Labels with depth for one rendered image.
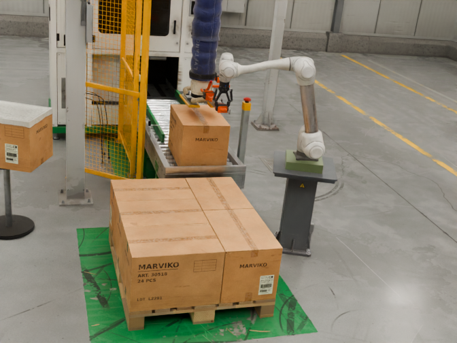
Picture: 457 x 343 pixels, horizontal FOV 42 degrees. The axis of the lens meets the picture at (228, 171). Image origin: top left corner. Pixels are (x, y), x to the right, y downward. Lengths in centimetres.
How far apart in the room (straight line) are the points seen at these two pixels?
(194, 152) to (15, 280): 170
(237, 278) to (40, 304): 134
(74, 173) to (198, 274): 208
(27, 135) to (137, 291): 149
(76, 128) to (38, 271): 142
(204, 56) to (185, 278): 193
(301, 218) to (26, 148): 222
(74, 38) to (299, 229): 245
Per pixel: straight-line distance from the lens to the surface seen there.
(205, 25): 490
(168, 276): 384
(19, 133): 463
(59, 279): 454
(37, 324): 411
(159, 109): 666
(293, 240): 501
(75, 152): 550
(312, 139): 451
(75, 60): 526
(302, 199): 486
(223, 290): 400
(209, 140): 495
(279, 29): 789
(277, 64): 451
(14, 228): 519
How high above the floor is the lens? 244
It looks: 22 degrees down
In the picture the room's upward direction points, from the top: 6 degrees clockwise
